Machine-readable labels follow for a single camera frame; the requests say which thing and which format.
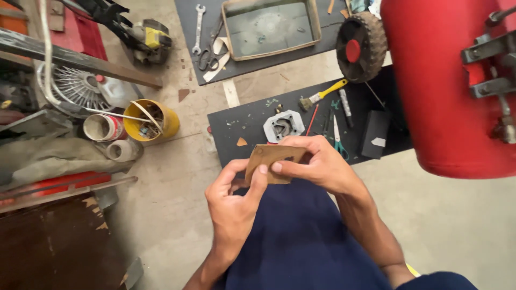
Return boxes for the person's right hand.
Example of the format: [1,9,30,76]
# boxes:
[270,135,366,199]

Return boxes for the person's left hand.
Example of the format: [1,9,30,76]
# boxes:
[204,159,269,262]

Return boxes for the brown gasket paper piece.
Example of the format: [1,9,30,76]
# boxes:
[244,144,309,185]

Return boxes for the black pliers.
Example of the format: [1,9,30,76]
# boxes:
[322,108,334,138]

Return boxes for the red pencil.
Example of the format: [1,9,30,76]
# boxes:
[305,103,319,137]

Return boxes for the grey metal engine part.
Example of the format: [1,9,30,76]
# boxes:
[263,110,306,144]

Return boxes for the black rectangular box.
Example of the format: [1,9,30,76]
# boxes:
[361,110,392,160]

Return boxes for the grey and black marker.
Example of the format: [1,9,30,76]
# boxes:
[339,89,354,129]

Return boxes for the person's navy blue clothing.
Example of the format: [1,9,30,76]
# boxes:
[213,178,479,290]

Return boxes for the black mat with tools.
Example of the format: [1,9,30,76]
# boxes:
[207,64,413,178]

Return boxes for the thin metal rod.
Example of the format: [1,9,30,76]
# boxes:
[364,82,388,110]

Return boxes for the pale wooden strip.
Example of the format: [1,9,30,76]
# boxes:
[223,79,241,109]

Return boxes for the yellow bucket with scraps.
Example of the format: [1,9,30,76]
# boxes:
[123,99,180,142]

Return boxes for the black wheel with red hub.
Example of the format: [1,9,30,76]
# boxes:
[335,11,388,84]

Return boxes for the red compressor tank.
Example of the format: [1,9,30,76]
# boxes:
[380,0,516,180]

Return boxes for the beige paper strip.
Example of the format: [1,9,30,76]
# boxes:
[202,37,231,83]

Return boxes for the rectangular metal tray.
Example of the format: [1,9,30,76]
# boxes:
[221,0,322,62]

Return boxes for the white and red can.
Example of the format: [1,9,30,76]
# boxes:
[83,114,128,142]

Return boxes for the white plastic jug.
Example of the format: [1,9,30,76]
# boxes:
[95,74,139,108]

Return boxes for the red bar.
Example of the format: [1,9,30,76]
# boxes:
[0,172,112,202]

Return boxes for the black mat with tray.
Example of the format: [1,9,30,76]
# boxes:
[174,0,388,86]

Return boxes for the rusty brown board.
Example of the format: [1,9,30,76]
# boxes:
[0,193,144,290]

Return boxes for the grey metal valve assembly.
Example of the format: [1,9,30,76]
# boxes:
[461,7,516,145]

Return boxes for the silver open end wrench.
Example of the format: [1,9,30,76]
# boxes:
[192,4,206,56]

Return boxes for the olive cloth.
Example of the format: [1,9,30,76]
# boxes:
[0,137,136,191]

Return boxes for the yellow and black power tool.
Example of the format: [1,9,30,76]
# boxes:
[60,0,173,65]

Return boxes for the grey fan grille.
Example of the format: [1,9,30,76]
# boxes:
[38,64,115,113]

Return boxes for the dark metal beam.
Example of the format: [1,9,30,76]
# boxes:
[0,27,163,90]

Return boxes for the red mat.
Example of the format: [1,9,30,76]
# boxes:
[48,0,109,62]

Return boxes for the curved white tube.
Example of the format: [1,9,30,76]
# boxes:
[37,0,88,117]

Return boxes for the teal handled scissors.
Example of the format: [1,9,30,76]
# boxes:
[333,115,350,161]

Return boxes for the yellow handled paint brush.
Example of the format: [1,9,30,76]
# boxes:
[298,78,348,112]

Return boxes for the black handled scissors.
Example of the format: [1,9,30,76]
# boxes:
[198,18,224,72]

